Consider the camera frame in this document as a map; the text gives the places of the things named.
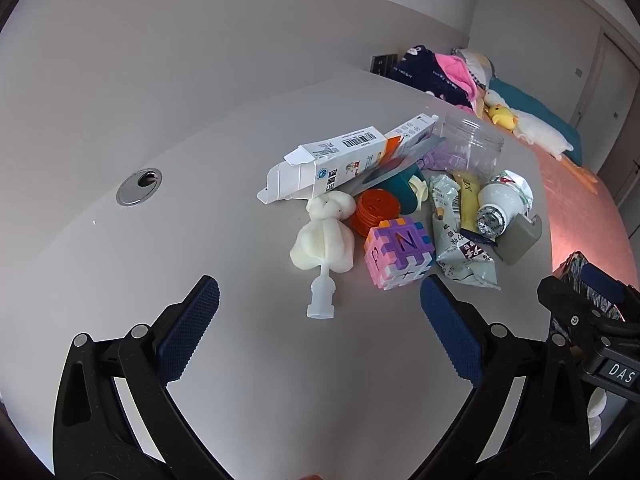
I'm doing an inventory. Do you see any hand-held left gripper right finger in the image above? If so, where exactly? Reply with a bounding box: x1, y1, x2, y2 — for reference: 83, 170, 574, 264
420, 275, 593, 480

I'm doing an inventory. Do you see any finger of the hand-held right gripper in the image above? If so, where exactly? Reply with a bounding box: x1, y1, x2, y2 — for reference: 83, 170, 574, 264
537, 263, 626, 347
590, 306, 640, 341

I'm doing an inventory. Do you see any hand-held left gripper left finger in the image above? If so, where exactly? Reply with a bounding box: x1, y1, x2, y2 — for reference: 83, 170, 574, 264
52, 275, 251, 480

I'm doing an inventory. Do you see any teal plastic holder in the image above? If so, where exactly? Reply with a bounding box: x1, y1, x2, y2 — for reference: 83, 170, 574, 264
372, 167, 431, 213

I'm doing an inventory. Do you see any clear plastic jar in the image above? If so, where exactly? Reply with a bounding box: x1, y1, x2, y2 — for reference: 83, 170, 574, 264
440, 112, 506, 181

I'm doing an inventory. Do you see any dark patterned cloth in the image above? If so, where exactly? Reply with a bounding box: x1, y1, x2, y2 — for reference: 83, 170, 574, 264
550, 251, 626, 321

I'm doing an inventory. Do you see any white rounded object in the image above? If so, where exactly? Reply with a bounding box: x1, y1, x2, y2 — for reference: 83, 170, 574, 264
586, 390, 608, 446

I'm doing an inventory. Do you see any grey green plastic clip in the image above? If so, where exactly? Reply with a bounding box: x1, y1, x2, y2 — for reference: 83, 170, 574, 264
495, 212, 543, 266

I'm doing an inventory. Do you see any pink bedspread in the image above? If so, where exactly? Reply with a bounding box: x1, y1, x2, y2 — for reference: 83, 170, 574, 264
535, 150, 640, 281

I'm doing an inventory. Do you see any purple pink foam puzzle cube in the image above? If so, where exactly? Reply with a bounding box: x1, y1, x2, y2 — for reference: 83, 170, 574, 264
363, 218, 433, 292

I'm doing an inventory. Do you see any green white snack packet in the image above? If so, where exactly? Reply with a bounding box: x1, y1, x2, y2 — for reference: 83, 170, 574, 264
429, 175, 501, 289

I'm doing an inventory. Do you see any white light bulb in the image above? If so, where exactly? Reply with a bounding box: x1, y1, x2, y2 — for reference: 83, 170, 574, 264
474, 181, 526, 238

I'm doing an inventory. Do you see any yellow packet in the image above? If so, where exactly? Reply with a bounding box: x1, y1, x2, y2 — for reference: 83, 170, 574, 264
452, 170, 483, 236

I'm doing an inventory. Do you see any orange plastic lid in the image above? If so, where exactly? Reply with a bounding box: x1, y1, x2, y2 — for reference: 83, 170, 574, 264
349, 187, 403, 236

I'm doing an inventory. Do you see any white goose plush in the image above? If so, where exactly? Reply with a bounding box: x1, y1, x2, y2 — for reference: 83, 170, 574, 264
482, 87, 598, 183

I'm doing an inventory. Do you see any knotted purple plastic bag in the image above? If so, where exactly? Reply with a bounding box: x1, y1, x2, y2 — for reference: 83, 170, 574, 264
419, 142, 471, 173

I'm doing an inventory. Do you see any yellow duck plush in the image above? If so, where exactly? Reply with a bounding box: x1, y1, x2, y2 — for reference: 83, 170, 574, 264
487, 104, 517, 131

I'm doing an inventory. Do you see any teal bedding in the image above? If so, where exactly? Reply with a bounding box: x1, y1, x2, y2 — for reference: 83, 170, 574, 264
487, 77, 583, 166

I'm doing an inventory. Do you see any torn white carton box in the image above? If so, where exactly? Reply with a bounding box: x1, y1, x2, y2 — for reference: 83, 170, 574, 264
256, 125, 401, 205

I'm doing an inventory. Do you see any white door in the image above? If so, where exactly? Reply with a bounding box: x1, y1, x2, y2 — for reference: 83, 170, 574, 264
575, 30, 640, 131

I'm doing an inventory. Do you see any pink cloth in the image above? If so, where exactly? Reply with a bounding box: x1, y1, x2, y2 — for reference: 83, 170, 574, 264
434, 52, 481, 111

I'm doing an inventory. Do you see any cream pillow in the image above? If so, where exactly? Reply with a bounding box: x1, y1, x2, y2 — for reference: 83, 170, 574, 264
452, 48, 498, 86

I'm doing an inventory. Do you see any navy printed blanket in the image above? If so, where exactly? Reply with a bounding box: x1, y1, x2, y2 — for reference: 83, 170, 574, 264
387, 45, 476, 111

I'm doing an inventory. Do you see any silver desk cable grommet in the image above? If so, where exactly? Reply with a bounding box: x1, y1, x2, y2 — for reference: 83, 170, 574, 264
116, 169, 163, 206

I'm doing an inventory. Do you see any black wall socket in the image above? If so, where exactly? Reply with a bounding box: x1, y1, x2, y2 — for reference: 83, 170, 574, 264
370, 53, 398, 77

